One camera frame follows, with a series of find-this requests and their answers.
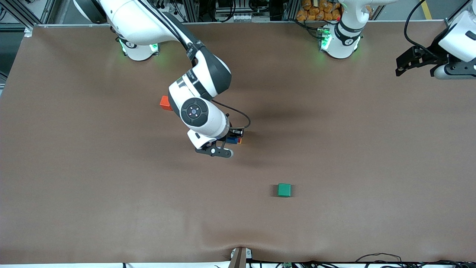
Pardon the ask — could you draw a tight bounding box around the brown table mat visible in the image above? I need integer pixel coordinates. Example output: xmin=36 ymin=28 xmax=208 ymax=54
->
xmin=0 ymin=22 xmax=476 ymax=265

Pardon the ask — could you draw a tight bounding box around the orange mesh bag pile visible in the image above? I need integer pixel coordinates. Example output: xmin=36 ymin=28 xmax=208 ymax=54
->
xmin=296 ymin=0 xmax=341 ymax=22

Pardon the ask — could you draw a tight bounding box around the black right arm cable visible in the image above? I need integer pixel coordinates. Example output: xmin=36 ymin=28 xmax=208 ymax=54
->
xmin=138 ymin=0 xmax=251 ymax=131

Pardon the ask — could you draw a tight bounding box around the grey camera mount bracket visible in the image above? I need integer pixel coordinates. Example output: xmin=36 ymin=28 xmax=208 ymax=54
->
xmin=228 ymin=246 xmax=253 ymax=268

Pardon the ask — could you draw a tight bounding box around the aluminium frame post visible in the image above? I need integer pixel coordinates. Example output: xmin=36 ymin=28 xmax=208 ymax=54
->
xmin=181 ymin=0 xmax=200 ymax=22
xmin=282 ymin=0 xmax=300 ymax=21

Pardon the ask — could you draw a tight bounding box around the thin black cable loop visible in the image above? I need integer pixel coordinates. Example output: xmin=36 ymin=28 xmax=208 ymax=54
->
xmin=355 ymin=253 xmax=403 ymax=263

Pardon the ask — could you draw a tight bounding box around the black cable bundle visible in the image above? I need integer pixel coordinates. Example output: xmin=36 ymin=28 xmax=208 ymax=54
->
xmin=248 ymin=260 xmax=476 ymax=268

